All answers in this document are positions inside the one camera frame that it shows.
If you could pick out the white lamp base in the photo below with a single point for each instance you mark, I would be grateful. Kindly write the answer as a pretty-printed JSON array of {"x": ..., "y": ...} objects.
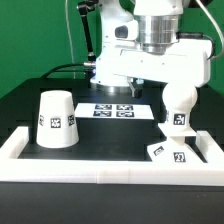
[{"x": 174, "y": 150}]

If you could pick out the white lamp shade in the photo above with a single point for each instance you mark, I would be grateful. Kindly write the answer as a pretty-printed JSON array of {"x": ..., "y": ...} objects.
[{"x": 57, "y": 127}]

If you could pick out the white lamp bulb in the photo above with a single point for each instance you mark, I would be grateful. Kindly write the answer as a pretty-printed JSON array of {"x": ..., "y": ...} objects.
[{"x": 179, "y": 98}]

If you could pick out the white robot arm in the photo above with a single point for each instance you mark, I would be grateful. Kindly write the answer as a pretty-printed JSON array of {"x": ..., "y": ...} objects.
[{"x": 148, "y": 45}]

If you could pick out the white U-shaped fence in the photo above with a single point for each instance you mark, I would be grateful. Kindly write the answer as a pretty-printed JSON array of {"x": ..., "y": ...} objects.
[{"x": 210, "y": 172}]

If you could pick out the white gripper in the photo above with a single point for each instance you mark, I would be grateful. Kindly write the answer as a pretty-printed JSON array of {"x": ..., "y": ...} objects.
[{"x": 183, "y": 61}]

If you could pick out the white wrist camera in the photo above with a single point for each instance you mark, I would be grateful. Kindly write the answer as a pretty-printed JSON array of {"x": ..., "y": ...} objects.
[{"x": 126, "y": 31}]

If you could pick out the white marker sheet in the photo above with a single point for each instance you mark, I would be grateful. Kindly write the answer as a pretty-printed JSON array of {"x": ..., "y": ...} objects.
[{"x": 114, "y": 111}]

